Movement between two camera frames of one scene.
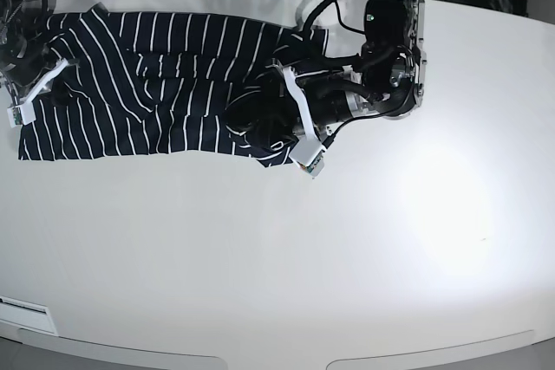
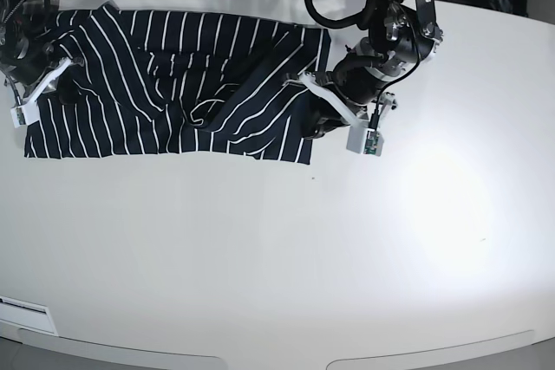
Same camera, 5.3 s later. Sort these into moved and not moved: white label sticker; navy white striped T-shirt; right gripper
Moved: right gripper
Not moved: white label sticker; navy white striped T-shirt
